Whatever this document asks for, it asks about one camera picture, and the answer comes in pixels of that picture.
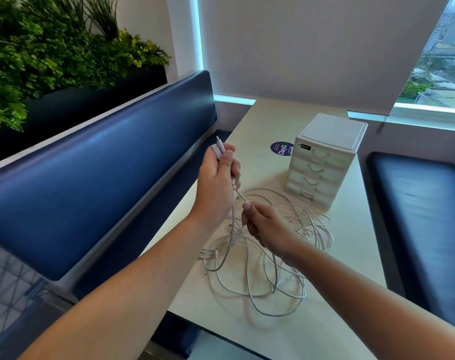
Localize person's left hand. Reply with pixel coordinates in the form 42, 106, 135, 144
191, 144, 242, 230

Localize person's right hand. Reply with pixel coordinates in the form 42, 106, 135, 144
241, 200, 307, 268

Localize tangle of white cables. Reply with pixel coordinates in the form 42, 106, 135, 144
201, 188, 334, 318

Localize white mini drawer cabinet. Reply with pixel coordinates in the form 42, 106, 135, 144
284, 112, 369, 211

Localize person's right forearm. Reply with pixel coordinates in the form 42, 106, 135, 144
283, 239, 455, 360

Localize black planter box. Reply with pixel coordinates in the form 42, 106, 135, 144
0, 65, 168, 168

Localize white table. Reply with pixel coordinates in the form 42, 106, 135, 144
139, 97, 387, 360

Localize round purple sticker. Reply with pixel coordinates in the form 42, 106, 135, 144
270, 141, 295, 157

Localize blue padded bench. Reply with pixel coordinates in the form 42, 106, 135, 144
366, 151, 455, 334
0, 69, 232, 360

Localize white roller blind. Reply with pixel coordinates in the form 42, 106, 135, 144
197, 0, 453, 117

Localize green leafy plants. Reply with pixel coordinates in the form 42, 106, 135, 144
0, 0, 172, 132

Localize glass window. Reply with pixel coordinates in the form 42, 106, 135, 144
396, 0, 455, 109

